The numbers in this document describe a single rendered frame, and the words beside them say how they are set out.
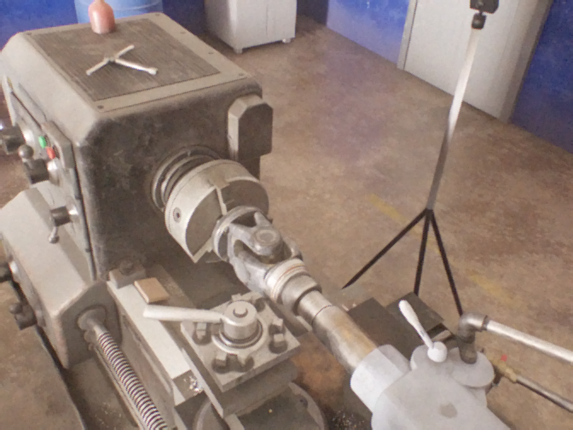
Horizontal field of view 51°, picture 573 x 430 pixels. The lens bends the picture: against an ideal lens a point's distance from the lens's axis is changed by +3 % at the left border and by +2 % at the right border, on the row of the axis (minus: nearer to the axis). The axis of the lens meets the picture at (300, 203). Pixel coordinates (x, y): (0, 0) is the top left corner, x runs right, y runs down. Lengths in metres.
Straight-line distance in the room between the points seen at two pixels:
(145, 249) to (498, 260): 2.06
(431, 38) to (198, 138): 3.48
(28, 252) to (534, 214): 2.71
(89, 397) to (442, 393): 1.23
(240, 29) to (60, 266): 3.51
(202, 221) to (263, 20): 3.83
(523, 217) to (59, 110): 2.71
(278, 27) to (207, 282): 3.65
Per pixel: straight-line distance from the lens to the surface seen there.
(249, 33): 5.10
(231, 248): 1.41
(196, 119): 1.54
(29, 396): 2.60
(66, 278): 1.78
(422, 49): 4.93
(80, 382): 2.07
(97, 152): 1.46
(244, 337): 1.12
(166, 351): 1.53
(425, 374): 1.11
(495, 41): 4.49
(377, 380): 1.12
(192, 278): 1.87
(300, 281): 1.26
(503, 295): 3.08
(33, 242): 1.94
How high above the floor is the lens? 2.02
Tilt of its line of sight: 37 degrees down
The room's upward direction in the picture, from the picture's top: 5 degrees clockwise
